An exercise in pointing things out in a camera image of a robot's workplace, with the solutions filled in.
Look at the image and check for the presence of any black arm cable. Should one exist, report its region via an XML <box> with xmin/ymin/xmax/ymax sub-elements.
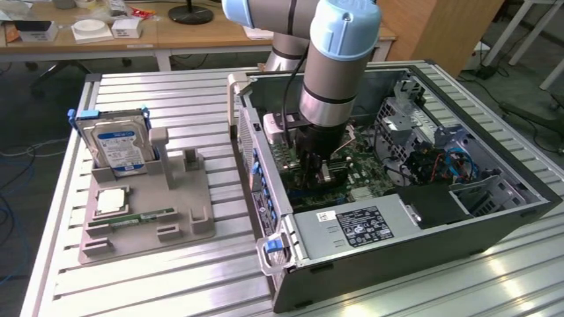
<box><xmin>282</xmin><ymin>59</ymin><xmax>306</xmax><ymax>160</ymax></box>

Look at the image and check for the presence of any white table frame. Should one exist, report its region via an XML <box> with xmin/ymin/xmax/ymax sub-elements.
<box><xmin>481</xmin><ymin>0</ymin><xmax>564</xmax><ymax>90</ymax></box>

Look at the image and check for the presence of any grey power supply unit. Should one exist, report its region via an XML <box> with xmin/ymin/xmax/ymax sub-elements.
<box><xmin>291</xmin><ymin>194</ymin><xmax>419</xmax><ymax>260</ymax></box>

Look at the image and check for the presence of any white round holder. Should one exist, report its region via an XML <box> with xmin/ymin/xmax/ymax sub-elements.
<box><xmin>70</xmin><ymin>18</ymin><xmax>114</xmax><ymax>44</ymax></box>

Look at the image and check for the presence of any green motherboard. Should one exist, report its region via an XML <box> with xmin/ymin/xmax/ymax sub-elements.
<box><xmin>263</xmin><ymin>123</ymin><xmax>397</xmax><ymax>214</ymax></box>

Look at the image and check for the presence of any black chair base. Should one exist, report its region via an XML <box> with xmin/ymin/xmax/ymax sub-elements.
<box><xmin>498</xmin><ymin>98</ymin><xmax>564</xmax><ymax>130</ymax></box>

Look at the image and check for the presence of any hard disk with blue carrier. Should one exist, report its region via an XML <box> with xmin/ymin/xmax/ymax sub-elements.
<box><xmin>65</xmin><ymin>107</ymin><xmax>153</xmax><ymax>178</ymax></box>

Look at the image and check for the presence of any grey parts rack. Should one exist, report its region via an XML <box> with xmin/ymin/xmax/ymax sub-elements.
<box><xmin>77</xmin><ymin>127</ymin><xmax>217</xmax><ymax>265</ymax></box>

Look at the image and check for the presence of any white paper stack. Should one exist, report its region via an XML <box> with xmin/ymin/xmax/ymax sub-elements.
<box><xmin>241</xmin><ymin>24</ymin><xmax>274</xmax><ymax>41</ymax></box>

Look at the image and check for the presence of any white box with black lid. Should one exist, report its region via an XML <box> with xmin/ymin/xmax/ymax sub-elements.
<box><xmin>11</xmin><ymin>20</ymin><xmax>58</xmax><ymax>43</ymax></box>

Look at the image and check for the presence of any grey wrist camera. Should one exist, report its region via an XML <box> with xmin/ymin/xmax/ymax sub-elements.
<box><xmin>262</xmin><ymin>113</ymin><xmax>305</xmax><ymax>145</ymax></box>

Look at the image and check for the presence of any blue data wire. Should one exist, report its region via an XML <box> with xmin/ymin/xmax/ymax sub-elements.
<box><xmin>443</xmin><ymin>148</ymin><xmax>482</xmax><ymax>183</ymax></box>

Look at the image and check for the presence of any wooden desk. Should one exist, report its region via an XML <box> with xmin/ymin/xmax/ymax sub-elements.
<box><xmin>0</xmin><ymin>0</ymin><xmax>397</xmax><ymax>72</ymax></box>

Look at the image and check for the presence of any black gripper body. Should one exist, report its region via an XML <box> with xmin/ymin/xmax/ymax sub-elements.
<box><xmin>298</xmin><ymin>123</ymin><xmax>349</xmax><ymax>190</ymax></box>

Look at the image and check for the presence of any black air shroud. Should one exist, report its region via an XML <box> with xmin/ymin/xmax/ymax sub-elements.
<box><xmin>398</xmin><ymin>184</ymin><xmax>474</xmax><ymax>230</ymax></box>

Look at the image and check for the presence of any wooden cabinet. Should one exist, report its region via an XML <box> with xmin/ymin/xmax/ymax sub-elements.
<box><xmin>381</xmin><ymin>0</ymin><xmax>505</xmax><ymax>77</ymax></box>

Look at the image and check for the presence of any metal disk bay cage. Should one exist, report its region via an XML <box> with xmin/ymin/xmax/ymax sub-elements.
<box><xmin>373</xmin><ymin>71</ymin><xmax>441</xmax><ymax>156</ymax></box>

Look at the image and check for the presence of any open black PC case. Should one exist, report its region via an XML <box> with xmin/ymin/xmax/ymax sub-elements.
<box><xmin>226</xmin><ymin>64</ymin><xmax>564</xmax><ymax>314</ymax></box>

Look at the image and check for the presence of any small white printed box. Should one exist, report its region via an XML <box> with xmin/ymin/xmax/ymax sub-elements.
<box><xmin>110</xmin><ymin>18</ymin><xmax>143</xmax><ymax>39</ymax></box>

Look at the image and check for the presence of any blue floor cable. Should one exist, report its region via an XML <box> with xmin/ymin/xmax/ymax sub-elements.
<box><xmin>0</xmin><ymin>158</ymin><xmax>37</xmax><ymax>285</ymax></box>

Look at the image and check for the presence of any green RAM stick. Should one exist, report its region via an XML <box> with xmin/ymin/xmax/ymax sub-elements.
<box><xmin>86</xmin><ymin>207</ymin><xmax>175</xmax><ymax>229</ymax></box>

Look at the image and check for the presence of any silver CPU chip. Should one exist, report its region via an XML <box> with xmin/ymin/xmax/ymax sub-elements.
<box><xmin>94</xmin><ymin>190</ymin><xmax>127</xmax><ymax>214</ymax></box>

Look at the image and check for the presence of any black round lamp base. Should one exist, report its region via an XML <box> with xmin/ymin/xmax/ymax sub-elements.
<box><xmin>167</xmin><ymin>0</ymin><xmax>215</xmax><ymax>25</ymax></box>

